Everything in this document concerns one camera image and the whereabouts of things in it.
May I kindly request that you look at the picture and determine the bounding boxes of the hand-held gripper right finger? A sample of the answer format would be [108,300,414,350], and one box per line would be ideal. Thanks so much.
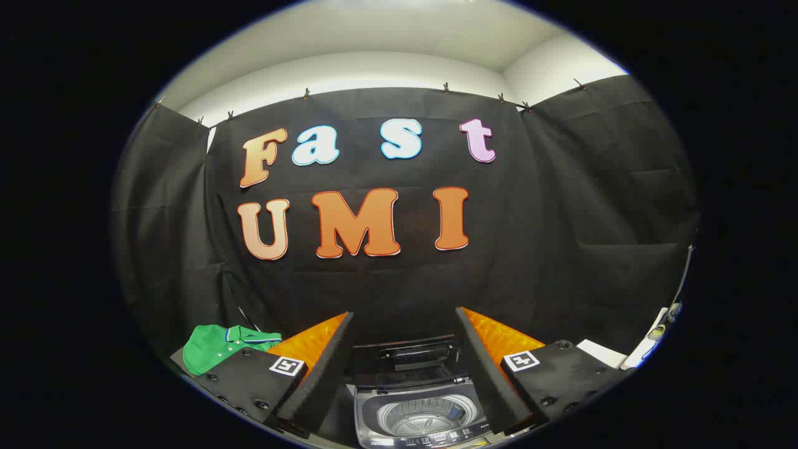
[455,307,632,437]

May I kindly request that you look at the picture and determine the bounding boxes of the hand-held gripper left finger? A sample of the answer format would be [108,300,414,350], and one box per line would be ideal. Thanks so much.
[195,312,355,439]

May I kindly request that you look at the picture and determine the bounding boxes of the dark washing machine lid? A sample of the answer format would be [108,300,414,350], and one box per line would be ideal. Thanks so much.
[352,335,467,390]

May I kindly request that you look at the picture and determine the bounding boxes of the grey washing machine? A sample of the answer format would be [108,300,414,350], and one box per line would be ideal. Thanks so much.
[352,374,499,449]

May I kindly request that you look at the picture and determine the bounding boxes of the green polo shirt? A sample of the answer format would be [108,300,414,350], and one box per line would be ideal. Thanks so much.
[183,324,282,377]

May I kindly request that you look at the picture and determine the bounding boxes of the white board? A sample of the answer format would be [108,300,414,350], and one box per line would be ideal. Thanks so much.
[577,307,669,370]

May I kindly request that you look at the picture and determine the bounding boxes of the black backdrop cloth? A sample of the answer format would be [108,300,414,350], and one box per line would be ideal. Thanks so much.
[112,75,700,375]

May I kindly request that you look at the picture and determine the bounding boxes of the row of cloth clips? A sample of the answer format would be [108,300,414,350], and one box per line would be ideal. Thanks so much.
[155,79,588,125]

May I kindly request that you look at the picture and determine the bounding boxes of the grey cable with plug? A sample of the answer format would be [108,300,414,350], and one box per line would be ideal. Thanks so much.
[666,243,696,322]

